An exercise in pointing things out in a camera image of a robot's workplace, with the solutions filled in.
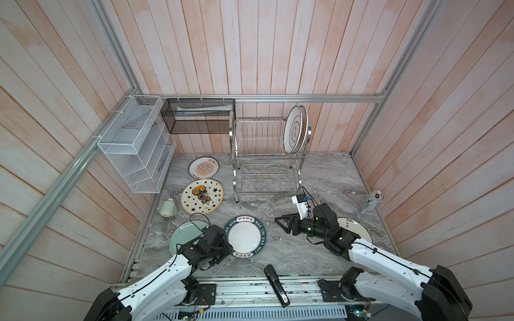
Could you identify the white plate green lettered rim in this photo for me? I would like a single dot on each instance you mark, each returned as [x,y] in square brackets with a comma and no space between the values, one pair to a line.
[247,236]

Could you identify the small orange sunburst plate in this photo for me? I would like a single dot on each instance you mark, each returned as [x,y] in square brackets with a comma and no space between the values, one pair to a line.
[203,167]

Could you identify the cream plate stars cartoon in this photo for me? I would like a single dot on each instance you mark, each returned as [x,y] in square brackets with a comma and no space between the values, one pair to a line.
[202,196]

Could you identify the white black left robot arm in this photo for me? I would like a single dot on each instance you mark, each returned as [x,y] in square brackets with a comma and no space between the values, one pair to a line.
[169,285]

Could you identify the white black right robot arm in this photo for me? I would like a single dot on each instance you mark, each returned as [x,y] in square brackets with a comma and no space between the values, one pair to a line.
[426,293]

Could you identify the cream plate floral rim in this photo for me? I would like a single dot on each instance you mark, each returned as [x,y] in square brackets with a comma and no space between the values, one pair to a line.
[356,228]

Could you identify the stainless steel dish rack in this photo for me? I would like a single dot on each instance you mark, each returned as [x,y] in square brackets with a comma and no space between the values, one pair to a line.
[260,164]

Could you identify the white plate orange sunburst design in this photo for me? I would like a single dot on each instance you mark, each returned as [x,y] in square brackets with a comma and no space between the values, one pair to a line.
[304,126]

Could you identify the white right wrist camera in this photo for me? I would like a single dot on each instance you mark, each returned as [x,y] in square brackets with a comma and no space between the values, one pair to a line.
[302,203]

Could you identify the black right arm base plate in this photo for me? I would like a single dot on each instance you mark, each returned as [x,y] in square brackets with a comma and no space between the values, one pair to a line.
[334,291]

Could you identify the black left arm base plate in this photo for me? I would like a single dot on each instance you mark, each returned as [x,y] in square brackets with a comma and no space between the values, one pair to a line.
[198,293]

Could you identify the silver drink can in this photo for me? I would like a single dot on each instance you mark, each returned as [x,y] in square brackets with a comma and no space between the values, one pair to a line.
[370,202]

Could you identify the light green flower plate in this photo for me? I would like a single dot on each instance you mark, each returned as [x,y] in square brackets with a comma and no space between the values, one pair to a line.
[186,233]

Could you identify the pale green ceramic bottle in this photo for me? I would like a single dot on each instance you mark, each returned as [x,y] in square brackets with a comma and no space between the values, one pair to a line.
[169,209]

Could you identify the black mesh basket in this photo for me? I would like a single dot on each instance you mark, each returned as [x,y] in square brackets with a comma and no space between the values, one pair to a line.
[185,116]

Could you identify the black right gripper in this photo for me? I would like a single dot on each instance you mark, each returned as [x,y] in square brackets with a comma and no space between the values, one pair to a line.
[293,221]

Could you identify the white wire mesh shelf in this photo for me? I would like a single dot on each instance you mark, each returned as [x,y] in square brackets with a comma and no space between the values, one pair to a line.
[137,146]

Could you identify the black stapler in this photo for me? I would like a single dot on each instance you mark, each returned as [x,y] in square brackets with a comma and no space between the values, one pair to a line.
[275,282]

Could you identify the white plate green clover design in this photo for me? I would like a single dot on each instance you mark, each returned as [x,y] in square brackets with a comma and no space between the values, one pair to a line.
[292,130]

